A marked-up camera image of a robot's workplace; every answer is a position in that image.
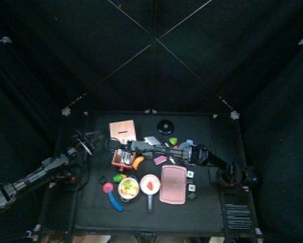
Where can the toy pot with food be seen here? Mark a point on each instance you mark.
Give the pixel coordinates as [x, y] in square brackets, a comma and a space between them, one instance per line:
[128, 189]

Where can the pink rectangular tray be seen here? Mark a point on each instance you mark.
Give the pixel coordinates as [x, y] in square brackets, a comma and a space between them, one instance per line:
[173, 184]

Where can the blue toy piece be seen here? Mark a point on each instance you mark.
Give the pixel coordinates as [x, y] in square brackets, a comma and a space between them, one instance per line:
[187, 144]

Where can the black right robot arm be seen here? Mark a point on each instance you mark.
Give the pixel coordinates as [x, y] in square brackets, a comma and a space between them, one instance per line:
[209, 157]

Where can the small white toy piece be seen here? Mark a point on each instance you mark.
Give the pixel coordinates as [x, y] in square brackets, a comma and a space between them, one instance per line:
[171, 160]

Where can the white green sushi roll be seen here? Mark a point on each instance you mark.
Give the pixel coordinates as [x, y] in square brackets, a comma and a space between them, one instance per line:
[190, 174]
[191, 188]

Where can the grey toy knife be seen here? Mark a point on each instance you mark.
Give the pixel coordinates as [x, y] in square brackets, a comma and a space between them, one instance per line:
[151, 140]

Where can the pink toy sushi block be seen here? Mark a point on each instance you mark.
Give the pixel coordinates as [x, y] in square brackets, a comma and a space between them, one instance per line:
[159, 160]

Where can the black round lid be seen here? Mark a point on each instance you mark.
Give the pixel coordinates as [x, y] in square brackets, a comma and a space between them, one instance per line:
[164, 127]

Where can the green toy food piece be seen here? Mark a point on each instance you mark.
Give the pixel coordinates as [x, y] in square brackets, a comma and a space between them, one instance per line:
[173, 140]

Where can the toy frying pan with egg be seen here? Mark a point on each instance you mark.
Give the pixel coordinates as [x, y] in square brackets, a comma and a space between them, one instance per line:
[150, 185]

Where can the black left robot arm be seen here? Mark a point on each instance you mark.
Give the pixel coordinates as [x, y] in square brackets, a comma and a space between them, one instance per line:
[35, 177]

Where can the pink blue toy spoon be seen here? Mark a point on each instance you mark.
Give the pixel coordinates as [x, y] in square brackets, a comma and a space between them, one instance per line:
[111, 194]

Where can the red box with cutlery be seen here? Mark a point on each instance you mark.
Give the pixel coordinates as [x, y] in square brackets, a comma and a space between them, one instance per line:
[123, 158]

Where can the orange toy food piece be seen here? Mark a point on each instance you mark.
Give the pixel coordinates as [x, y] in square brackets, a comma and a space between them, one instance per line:
[138, 162]

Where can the dark sushi roll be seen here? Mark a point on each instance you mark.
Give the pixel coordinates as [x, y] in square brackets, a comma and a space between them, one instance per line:
[191, 196]

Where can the green toy pepper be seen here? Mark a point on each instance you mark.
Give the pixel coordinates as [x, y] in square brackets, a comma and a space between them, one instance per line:
[119, 178]

